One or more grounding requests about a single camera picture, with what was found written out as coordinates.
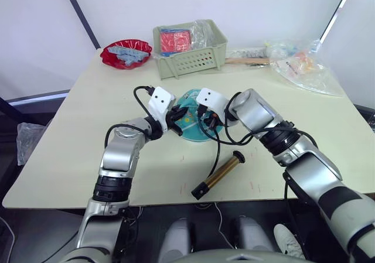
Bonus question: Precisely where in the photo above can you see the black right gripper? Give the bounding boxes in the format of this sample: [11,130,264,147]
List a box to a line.
[197,104,221,129]

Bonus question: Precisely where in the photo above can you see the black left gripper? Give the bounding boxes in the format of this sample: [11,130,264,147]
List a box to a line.
[165,105,189,137]

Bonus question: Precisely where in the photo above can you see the teal deflated printed ball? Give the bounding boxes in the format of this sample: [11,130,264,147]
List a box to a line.
[172,88,219,144]

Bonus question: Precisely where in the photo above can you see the gold hand pump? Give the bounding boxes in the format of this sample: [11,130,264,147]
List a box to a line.
[190,151,246,200]

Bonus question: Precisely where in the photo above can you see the beige perforated plastic basket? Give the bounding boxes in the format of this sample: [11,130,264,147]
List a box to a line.
[152,19,229,81]

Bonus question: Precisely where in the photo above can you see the wooden stick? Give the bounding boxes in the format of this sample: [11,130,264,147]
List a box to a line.
[224,57,272,67]

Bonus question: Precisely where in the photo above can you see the small clear bag grey parts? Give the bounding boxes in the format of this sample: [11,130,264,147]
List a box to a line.
[227,47,268,59]

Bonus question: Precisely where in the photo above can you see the red flat packet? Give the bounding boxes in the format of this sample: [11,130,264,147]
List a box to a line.
[159,30,193,55]

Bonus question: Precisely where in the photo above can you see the blue plastic pieces pile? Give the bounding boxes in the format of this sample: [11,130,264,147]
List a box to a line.
[106,46,150,67]

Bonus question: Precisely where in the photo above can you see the red plastic bowl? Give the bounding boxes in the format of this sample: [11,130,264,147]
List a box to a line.
[100,39,154,70]

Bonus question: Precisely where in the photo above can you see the clear crumpled plastic bag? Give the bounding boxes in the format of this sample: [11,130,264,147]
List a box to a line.
[188,19,220,50]

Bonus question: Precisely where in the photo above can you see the large clear bag colourful items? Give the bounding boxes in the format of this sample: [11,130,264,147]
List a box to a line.
[262,38,346,97]

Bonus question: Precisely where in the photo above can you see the grey rounded robot leg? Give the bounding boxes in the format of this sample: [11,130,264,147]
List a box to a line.
[233,215,275,254]
[157,217,196,263]

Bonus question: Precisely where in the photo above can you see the grey robot torso edge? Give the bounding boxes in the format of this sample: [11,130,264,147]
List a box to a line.
[171,250,298,263]

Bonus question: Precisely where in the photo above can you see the white shoe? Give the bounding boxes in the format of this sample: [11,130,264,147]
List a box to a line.
[273,223,306,260]

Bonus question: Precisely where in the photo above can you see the crumpled clear bag on floor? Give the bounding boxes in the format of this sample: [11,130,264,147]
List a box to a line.
[15,122,48,167]

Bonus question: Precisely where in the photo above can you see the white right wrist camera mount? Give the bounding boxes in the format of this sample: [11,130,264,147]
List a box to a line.
[195,88,230,127]

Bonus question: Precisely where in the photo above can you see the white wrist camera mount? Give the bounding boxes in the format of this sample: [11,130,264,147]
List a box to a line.
[147,86,176,134]
[195,88,230,127]

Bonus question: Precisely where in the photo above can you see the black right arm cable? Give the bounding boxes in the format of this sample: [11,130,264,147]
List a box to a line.
[216,92,295,146]

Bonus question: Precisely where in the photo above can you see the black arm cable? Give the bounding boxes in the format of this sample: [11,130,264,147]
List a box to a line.
[104,85,156,151]
[216,92,295,146]

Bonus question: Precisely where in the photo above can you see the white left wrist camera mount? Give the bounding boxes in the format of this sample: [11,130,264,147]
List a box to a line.
[147,86,176,134]

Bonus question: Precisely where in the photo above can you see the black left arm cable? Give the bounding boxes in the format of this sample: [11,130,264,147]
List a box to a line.
[104,85,156,151]

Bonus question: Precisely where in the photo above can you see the thin white cable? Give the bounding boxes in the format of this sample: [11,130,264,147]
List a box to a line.
[214,201,236,250]

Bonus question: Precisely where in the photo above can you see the dark diagonal frame bar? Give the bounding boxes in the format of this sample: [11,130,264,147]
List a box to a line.
[60,0,102,50]
[320,0,362,46]

